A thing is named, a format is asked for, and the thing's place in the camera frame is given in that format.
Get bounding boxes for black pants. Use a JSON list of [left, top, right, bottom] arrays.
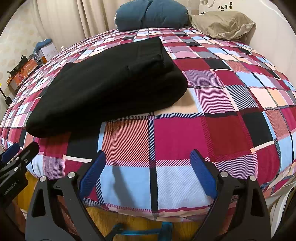
[[26, 37, 188, 138]]

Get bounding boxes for orange black box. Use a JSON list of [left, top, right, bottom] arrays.
[[7, 55, 38, 93]]

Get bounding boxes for checkered pink red bedspread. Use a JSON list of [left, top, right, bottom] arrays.
[[1, 27, 295, 222]]

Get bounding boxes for white box with blue cloth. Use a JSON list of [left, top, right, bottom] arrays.
[[33, 39, 58, 63]]

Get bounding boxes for cream curtain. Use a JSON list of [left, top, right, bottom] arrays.
[[29, 0, 127, 49]]

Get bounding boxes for white ornate headboard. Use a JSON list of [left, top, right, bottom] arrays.
[[199, 1, 296, 84]]

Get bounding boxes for teal blue pillow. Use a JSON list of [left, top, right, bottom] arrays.
[[114, 1, 189, 32]]

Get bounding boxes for beige pillow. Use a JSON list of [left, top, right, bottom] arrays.
[[189, 11, 255, 40]]

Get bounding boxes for teal strap on floor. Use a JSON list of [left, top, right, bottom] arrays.
[[105, 221, 174, 241]]

